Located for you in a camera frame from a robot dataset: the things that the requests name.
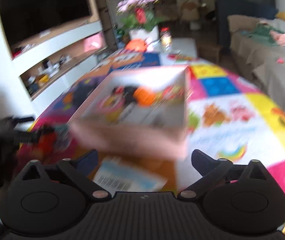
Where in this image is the white cardboard box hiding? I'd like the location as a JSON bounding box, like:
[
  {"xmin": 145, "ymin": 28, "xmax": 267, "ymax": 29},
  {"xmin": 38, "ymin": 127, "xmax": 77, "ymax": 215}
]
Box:
[{"xmin": 68, "ymin": 65, "xmax": 190, "ymax": 160}]

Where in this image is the blue barcode package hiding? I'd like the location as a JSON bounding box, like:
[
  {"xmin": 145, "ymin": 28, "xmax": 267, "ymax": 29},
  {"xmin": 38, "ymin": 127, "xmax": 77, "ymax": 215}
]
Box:
[{"xmin": 90, "ymin": 156, "xmax": 169, "ymax": 195}]

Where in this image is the pink orchid flower pot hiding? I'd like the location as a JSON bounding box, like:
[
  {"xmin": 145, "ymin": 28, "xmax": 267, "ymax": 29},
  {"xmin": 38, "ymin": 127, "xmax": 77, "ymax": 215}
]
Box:
[{"xmin": 116, "ymin": 0, "xmax": 164, "ymax": 44}]

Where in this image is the orange bowl toy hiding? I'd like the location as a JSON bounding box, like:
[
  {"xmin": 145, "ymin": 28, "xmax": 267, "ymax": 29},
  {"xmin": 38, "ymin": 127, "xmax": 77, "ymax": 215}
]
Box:
[{"xmin": 125, "ymin": 38, "xmax": 148, "ymax": 52}]

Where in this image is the beige dining chair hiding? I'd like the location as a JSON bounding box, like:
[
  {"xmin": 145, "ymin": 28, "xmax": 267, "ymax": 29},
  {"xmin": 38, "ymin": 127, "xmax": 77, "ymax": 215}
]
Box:
[{"xmin": 180, "ymin": 0, "xmax": 200, "ymax": 30}]

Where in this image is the green cloth on sofa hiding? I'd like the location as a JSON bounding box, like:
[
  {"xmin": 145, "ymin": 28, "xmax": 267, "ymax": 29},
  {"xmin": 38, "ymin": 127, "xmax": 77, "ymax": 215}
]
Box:
[{"xmin": 241, "ymin": 23, "xmax": 284, "ymax": 44}]

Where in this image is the colourful cartoon play mat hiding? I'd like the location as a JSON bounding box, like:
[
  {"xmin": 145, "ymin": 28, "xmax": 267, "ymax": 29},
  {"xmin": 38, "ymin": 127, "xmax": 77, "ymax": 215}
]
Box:
[{"xmin": 14, "ymin": 48, "xmax": 285, "ymax": 240}]

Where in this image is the grey sofa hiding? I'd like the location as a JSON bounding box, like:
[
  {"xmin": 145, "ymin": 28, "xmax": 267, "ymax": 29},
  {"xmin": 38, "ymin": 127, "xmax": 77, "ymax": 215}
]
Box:
[{"xmin": 227, "ymin": 13, "xmax": 285, "ymax": 111}]

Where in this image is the yellow pudding toy figure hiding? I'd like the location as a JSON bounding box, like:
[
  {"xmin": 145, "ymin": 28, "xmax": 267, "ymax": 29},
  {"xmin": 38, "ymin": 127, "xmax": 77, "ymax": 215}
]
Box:
[{"xmin": 98, "ymin": 94, "xmax": 125, "ymax": 122}]

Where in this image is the red haired doll figure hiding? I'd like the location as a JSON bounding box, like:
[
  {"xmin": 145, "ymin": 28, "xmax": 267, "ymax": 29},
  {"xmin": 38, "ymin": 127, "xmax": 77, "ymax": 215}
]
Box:
[{"xmin": 17, "ymin": 124, "xmax": 58, "ymax": 166}]

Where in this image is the yellow toy on shelf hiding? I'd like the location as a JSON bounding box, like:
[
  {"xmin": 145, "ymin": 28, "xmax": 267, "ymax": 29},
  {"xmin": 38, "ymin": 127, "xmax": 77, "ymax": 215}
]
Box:
[{"xmin": 35, "ymin": 74, "xmax": 50, "ymax": 87}]

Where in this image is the pink pig plush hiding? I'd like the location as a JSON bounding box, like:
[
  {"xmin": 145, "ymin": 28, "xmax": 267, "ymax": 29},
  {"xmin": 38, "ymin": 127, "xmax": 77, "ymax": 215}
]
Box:
[{"xmin": 269, "ymin": 30, "xmax": 285, "ymax": 47}]

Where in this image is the black television screen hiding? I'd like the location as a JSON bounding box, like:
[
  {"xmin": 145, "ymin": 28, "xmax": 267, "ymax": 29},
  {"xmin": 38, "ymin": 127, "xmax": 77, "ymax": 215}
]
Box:
[{"xmin": 0, "ymin": 0, "xmax": 91, "ymax": 47}]

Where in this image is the glass jar red lid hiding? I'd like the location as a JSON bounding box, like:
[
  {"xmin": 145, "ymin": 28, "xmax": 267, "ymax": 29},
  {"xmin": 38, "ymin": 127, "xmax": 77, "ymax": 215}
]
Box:
[{"xmin": 160, "ymin": 27, "xmax": 172, "ymax": 51}]

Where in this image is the black plush toy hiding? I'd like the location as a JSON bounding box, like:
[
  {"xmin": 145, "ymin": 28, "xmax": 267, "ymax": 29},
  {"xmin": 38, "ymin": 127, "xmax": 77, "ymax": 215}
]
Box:
[{"xmin": 112, "ymin": 86, "xmax": 138, "ymax": 106}]

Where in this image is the pink paper bag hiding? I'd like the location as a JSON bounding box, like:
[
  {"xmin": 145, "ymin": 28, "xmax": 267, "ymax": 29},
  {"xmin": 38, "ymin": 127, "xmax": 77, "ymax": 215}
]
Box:
[{"xmin": 83, "ymin": 33, "xmax": 105, "ymax": 52}]

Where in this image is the white tv shelf unit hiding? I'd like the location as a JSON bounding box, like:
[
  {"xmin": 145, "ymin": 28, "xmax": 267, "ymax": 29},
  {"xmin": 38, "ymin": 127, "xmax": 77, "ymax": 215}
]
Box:
[{"xmin": 0, "ymin": 0, "xmax": 107, "ymax": 118}]

